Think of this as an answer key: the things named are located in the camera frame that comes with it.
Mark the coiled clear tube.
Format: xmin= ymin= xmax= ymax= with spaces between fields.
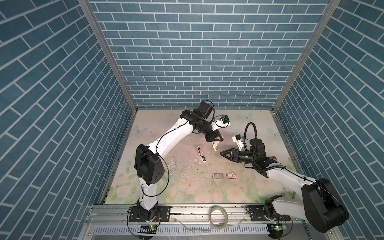
xmin=208 ymin=206 xmax=229 ymax=230

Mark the aluminium corner post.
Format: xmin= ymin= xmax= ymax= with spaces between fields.
xmin=78 ymin=0 xmax=138 ymax=114
xmin=271 ymin=0 xmax=341 ymax=115

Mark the aluminium corner post right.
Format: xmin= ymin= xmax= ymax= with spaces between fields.
xmin=271 ymin=0 xmax=341 ymax=115

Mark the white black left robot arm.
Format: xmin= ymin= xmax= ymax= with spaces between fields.
xmin=134 ymin=100 xmax=230 ymax=211

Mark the red staple box sleeve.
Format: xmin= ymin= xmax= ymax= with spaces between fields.
xmin=226 ymin=173 xmax=237 ymax=180

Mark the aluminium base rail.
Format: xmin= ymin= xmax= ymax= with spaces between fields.
xmin=79 ymin=204 xmax=342 ymax=240

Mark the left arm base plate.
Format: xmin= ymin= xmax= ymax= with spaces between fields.
xmin=129 ymin=204 xmax=171 ymax=223

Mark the cardboard staple tray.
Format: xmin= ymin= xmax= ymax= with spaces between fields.
xmin=212 ymin=173 xmax=224 ymax=180

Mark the aluminium corner post left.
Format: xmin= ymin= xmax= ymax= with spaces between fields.
xmin=78 ymin=0 xmax=138 ymax=114

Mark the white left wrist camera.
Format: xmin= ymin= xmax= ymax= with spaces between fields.
xmin=213 ymin=115 xmax=230 ymax=129

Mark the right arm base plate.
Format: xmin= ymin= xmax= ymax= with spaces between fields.
xmin=245 ymin=204 xmax=291 ymax=223

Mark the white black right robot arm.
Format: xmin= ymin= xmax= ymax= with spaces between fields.
xmin=220 ymin=122 xmax=349 ymax=233

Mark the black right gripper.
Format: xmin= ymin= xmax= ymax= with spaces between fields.
xmin=220 ymin=148 xmax=257 ymax=165

